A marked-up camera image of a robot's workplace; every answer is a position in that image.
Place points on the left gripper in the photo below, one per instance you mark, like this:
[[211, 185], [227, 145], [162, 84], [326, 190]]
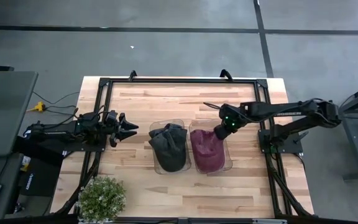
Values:
[[112, 130]]

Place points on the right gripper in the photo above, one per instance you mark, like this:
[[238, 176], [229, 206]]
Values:
[[222, 132]]

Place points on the maroon cap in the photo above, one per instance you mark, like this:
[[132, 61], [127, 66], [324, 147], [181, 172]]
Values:
[[207, 155]]

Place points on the dark gray cap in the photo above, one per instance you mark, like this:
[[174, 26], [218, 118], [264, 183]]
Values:
[[166, 133], [171, 158]]

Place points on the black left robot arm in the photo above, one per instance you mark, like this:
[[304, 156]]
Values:
[[57, 132]]

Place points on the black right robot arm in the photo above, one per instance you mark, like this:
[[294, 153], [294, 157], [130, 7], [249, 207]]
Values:
[[291, 109]]

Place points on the clear plastic bin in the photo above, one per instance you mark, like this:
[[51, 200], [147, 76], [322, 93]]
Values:
[[228, 165], [154, 168]]

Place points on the potted plant white flowers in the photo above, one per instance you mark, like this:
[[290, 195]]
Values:
[[101, 199]]

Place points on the black pad white logo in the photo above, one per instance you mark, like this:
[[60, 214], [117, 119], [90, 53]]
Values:
[[42, 177]]

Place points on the gray desk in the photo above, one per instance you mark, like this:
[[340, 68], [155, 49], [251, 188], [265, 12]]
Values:
[[9, 193], [5, 112]]

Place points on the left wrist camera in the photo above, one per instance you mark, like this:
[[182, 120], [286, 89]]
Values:
[[111, 116]]

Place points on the black aluminium table frame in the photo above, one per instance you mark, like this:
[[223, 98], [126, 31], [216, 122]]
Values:
[[182, 81]]

